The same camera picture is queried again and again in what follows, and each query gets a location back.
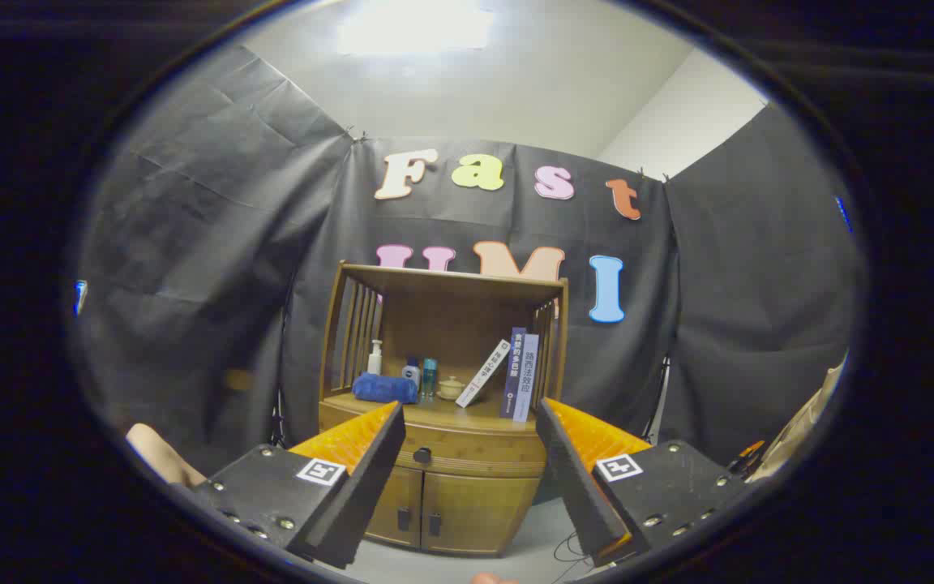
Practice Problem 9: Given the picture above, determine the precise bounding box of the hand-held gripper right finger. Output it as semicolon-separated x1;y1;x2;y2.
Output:
533;397;752;569

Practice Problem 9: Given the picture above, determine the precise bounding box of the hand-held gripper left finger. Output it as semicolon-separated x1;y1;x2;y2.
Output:
191;400;407;570

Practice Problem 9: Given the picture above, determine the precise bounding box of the wooden drawer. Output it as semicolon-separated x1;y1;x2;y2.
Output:
319;403;549;479

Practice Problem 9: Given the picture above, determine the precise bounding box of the wooden cabinet door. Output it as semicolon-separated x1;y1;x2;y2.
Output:
366;466;424;548
422;472;541;557

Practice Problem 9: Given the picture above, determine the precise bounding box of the wooden countertop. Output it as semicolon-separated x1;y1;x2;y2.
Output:
321;392;549;435

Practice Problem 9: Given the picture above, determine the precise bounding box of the wooden cabinet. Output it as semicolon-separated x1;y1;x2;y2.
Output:
318;260;570;559

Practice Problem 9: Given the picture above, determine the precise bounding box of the rolled blue towel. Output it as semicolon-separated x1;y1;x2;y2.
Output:
352;372;419;405

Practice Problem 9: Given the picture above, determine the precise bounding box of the black light stand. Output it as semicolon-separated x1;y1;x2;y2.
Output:
641;357;672;445
268;308;289;447

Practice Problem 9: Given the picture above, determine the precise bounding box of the light purple book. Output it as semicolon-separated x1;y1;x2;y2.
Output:
513;333;540;423

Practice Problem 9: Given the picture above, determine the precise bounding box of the dark blue book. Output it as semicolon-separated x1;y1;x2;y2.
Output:
500;327;527;420

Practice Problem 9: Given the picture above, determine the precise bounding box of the white book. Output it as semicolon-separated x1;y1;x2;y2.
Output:
456;339;512;408

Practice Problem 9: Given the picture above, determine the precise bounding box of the black and orange tool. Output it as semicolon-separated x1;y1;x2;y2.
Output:
730;440;766;475

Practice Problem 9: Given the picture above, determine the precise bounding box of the beige cloth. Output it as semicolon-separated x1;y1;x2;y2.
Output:
747;353;849;483

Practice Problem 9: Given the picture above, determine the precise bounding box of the black backdrop cloth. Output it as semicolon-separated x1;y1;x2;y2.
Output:
78;45;865;487

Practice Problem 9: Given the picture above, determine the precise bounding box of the black floor cable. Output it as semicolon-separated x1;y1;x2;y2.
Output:
552;531;598;581

